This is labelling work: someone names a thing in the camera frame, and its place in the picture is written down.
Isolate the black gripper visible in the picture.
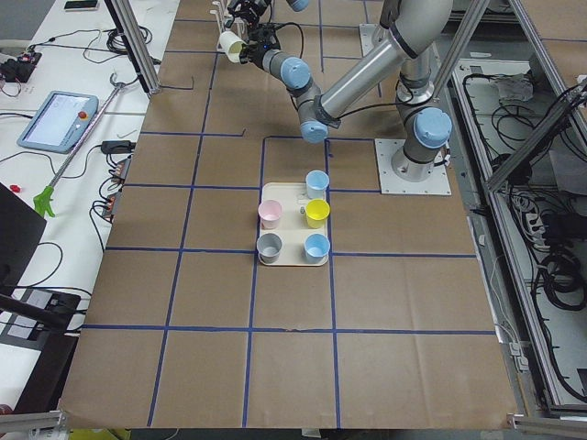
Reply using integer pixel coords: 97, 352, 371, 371
227, 0, 271, 23
245, 26, 281, 64

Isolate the white cup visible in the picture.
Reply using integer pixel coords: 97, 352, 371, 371
218, 30, 246, 63

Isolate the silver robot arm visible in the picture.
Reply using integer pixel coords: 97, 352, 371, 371
249, 1, 453, 143
227, 0, 274, 25

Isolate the light blue cup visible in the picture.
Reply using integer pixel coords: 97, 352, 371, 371
305, 170, 329, 200
304, 234, 330, 264

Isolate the pink cup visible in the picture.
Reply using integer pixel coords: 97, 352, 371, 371
258, 199, 282, 230

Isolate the yellow cup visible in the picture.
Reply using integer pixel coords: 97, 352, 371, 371
305, 199, 330, 229

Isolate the grey cup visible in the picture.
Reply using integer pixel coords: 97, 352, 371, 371
256, 233, 282, 264

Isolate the cream rabbit tray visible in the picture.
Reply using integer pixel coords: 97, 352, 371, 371
260, 182, 329, 267

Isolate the black smartphone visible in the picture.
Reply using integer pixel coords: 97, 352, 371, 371
63, 0, 99, 12

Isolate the black power adapter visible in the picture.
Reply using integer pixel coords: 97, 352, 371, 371
100, 140, 136, 155

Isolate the blue teach pendant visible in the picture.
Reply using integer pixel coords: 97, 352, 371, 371
17, 91, 99, 154

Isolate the grabber reach tool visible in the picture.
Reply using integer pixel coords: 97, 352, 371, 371
33, 73, 138, 218

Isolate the white wire cup rack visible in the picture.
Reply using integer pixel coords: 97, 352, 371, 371
209, 1, 246, 53

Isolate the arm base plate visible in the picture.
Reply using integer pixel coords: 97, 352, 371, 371
374, 138, 451, 196
359, 24, 388, 58

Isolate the aluminium frame post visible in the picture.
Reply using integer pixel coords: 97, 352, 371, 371
105, 0, 161, 96

